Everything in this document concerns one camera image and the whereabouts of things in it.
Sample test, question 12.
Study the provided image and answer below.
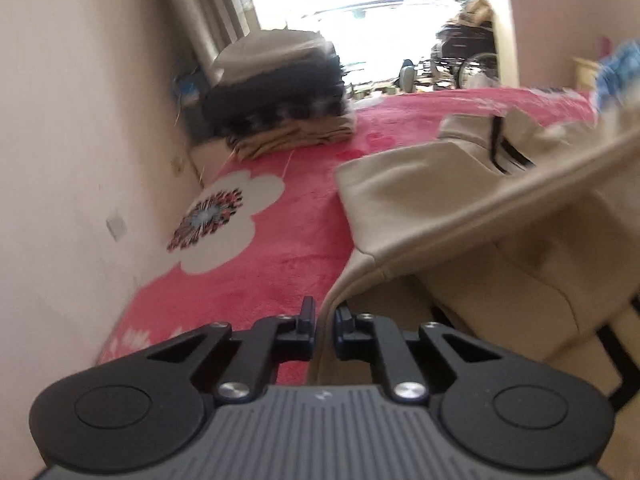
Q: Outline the dark box with blue label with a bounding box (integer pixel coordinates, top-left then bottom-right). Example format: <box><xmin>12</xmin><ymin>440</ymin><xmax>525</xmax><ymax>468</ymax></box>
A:
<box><xmin>172</xmin><ymin>67</ymin><xmax>211</xmax><ymax>136</ymax></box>

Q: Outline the pink floral blanket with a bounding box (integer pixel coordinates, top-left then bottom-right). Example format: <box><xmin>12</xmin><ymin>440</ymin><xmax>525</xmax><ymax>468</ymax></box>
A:
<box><xmin>97</xmin><ymin>85</ymin><xmax>601</xmax><ymax>386</ymax></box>

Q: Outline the light blue garment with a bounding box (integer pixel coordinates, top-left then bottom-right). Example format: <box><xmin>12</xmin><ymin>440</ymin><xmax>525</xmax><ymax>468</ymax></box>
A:
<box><xmin>595</xmin><ymin>39</ymin><xmax>640</xmax><ymax>111</ymax></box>

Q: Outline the beige zip jacket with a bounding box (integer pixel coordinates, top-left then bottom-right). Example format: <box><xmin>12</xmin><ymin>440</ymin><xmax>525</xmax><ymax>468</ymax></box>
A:
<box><xmin>306</xmin><ymin>105</ymin><xmax>640</xmax><ymax>418</ymax></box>

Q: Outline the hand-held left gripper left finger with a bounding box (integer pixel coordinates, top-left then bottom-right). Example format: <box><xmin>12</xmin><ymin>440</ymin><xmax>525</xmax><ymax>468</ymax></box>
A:
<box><xmin>147</xmin><ymin>296</ymin><xmax>317</xmax><ymax>406</ymax></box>

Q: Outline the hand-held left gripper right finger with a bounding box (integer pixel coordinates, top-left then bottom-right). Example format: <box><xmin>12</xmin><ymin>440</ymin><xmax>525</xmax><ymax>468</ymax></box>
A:
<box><xmin>334</xmin><ymin>302</ymin><xmax>503</xmax><ymax>403</ymax></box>

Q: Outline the stack of folded clothes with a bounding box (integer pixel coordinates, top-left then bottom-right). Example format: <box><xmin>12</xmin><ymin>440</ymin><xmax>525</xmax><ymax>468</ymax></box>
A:
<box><xmin>202</xmin><ymin>30</ymin><xmax>358</xmax><ymax>163</ymax></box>

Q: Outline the black wheelchair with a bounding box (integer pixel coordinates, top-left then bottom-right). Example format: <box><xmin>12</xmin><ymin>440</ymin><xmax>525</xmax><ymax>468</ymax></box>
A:
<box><xmin>430</xmin><ymin>0</ymin><xmax>501</xmax><ymax>91</ymax></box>

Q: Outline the grey curtain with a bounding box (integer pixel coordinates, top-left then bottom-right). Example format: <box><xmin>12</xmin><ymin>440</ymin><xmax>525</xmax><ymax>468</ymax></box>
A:
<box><xmin>157</xmin><ymin>0</ymin><xmax>261</xmax><ymax>68</ymax></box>

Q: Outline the teal chair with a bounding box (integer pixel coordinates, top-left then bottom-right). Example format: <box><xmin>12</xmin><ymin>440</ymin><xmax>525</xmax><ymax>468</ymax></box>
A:
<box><xmin>396</xmin><ymin>58</ymin><xmax>417</xmax><ymax>90</ymax></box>

